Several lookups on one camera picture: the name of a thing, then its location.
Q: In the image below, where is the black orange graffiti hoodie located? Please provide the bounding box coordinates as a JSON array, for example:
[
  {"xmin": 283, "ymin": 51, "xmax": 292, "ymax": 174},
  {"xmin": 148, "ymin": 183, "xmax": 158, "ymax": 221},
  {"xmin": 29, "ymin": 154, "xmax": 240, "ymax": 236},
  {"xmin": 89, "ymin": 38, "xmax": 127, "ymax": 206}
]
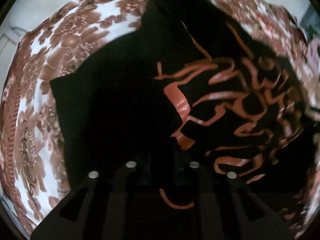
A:
[{"xmin": 50, "ymin": 0, "xmax": 315, "ymax": 239}]

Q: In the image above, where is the floral brown bed blanket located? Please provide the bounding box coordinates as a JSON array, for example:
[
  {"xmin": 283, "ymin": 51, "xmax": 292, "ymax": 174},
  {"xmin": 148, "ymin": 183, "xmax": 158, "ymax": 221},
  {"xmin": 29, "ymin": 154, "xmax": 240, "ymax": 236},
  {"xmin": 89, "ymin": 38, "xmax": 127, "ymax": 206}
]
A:
[{"xmin": 1, "ymin": 0, "xmax": 319, "ymax": 238}]

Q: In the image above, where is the white bed headboard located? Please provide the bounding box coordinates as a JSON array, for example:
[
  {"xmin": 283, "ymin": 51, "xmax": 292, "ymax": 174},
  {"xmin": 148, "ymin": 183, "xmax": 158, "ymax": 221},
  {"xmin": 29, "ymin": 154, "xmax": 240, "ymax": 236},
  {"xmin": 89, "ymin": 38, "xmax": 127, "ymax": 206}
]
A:
[{"xmin": 0, "ymin": 25, "xmax": 27, "ymax": 94}]

